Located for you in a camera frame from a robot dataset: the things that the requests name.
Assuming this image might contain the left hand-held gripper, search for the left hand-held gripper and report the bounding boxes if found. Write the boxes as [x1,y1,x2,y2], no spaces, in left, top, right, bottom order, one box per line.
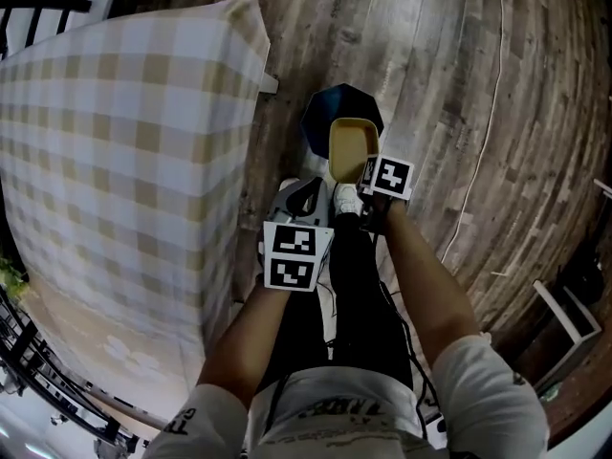
[259,176,335,292]

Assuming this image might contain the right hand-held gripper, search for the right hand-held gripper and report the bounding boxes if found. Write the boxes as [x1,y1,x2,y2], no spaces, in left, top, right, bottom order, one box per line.
[357,154,415,231]

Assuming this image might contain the yellow rectangular dish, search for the yellow rectangular dish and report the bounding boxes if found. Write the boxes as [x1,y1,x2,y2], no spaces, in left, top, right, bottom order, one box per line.
[327,117,382,185]

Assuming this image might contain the dark blue bin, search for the dark blue bin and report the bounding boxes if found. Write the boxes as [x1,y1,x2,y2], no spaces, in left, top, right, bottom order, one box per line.
[299,82,385,163]

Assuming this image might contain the person's right forearm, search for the person's right forearm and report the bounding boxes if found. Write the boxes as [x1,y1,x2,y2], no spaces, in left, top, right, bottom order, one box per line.
[382,198,481,370]

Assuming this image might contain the person's left forearm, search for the person's left forearm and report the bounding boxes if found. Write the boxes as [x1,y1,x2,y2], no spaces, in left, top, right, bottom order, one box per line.
[196,284,291,401]

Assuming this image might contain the person's right white shoe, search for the person's right white shoe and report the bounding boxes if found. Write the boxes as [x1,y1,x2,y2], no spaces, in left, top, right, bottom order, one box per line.
[334,183,363,218]

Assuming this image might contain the person's black trousers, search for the person's black trousers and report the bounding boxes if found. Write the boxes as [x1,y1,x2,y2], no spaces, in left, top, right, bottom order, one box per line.
[257,210,415,392]

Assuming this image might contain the checked tablecloth table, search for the checked tablecloth table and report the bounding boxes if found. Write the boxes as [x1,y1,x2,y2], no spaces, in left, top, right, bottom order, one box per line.
[0,0,280,421]

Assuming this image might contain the person's white printed t-shirt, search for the person's white printed t-shirt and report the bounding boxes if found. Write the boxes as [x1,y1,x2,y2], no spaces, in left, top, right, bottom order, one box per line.
[142,335,549,459]

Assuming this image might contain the white metal stand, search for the white metal stand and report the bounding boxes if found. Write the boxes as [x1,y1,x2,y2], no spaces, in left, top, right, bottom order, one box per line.
[533,279,602,397]

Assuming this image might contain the tan table runner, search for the tan table runner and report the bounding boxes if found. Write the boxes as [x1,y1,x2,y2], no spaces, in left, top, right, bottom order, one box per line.
[26,274,208,404]

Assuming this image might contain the yellow flower bunch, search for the yellow flower bunch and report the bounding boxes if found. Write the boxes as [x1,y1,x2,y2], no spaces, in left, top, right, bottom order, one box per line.
[0,254,30,300]

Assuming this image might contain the black metal railing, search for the black metal railing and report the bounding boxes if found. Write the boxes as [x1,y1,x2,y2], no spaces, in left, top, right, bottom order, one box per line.
[0,0,160,456]

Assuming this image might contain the white floor cable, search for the white floor cable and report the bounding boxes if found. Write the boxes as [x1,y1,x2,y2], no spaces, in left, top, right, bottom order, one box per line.
[439,0,509,265]

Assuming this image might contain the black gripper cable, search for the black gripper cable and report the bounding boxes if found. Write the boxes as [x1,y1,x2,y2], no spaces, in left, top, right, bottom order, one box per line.
[370,227,442,440]

